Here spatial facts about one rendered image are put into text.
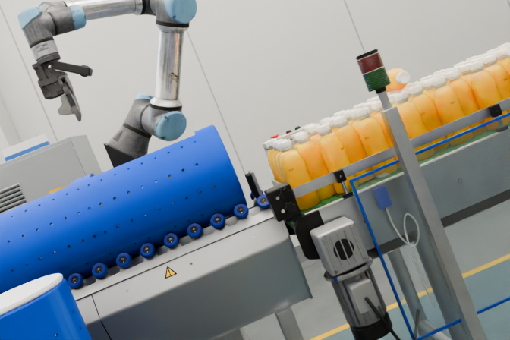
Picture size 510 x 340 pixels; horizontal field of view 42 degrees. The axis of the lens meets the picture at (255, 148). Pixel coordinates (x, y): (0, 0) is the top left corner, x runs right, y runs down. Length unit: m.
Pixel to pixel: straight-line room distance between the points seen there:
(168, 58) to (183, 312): 0.86
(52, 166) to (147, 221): 1.74
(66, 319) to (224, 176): 0.61
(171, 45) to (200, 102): 2.52
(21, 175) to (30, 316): 2.14
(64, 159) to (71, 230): 1.67
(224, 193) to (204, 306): 0.34
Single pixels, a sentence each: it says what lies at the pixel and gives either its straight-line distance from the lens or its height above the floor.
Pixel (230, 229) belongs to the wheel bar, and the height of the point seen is 0.93.
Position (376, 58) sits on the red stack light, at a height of 1.24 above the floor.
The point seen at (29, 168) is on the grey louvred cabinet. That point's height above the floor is 1.37.
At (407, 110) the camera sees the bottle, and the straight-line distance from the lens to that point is 2.03.
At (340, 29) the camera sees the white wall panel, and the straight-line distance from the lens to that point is 4.97.
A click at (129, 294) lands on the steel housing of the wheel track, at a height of 0.87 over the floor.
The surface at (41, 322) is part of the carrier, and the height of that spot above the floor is 0.97.
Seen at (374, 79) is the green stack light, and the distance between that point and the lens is 1.76.
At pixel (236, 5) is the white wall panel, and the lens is 4.90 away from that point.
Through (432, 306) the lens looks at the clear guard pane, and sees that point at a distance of 2.00.
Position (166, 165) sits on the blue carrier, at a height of 1.18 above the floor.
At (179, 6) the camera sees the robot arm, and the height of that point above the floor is 1.64.
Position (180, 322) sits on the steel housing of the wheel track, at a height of 0.73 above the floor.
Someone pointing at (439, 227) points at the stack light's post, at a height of 0.76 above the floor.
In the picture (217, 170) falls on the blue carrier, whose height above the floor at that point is 1.11.
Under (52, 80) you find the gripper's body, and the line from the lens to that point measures 2.08.
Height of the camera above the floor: 1.25
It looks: 4 degrees down
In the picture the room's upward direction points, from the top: 22 degrees counter-clockwise
